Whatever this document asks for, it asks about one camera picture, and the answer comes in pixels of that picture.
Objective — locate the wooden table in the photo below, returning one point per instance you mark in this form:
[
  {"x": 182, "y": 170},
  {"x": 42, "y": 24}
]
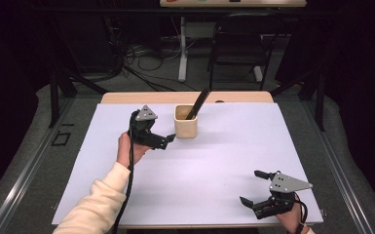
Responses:
[{"x": 162, "y": 97}]

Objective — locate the black metal stand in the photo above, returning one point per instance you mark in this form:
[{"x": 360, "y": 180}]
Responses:
[
  {"x": 54, "y": 97},
  {"x": 319, "y": 100}
]

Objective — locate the black chair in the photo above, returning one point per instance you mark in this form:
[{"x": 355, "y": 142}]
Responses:
[{"x": 240, "y": 48}]

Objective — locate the beige square cup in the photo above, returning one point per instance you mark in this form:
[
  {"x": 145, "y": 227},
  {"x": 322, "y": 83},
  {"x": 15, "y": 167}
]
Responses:
[{"x": 185, "y": 128}]

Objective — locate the white-legged background desk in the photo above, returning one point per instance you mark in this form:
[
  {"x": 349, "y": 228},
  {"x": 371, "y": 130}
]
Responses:
[{"x": 233, "y": 3}]

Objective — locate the person's left hand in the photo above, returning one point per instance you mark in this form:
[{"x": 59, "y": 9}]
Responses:
[{"x": 126, "y": 151}]

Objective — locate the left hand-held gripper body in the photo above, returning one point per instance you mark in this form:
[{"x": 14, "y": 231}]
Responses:
[{"x": 144, "y": 128}]

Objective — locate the white table board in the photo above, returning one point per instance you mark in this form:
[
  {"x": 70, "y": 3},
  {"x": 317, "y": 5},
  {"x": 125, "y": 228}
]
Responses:
[{"x": 194, "y": 175}]

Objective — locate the person's right hand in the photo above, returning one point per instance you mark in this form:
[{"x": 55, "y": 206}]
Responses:
[{"x": 289, "y": 221}]

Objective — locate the black knife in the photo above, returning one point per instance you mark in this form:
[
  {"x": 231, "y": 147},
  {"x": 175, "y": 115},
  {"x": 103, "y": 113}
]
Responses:
[{"x": 198, "y": 102}]

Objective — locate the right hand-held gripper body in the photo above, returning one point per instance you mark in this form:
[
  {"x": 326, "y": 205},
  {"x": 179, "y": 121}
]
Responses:
[{"x": 284, "y": 191}]

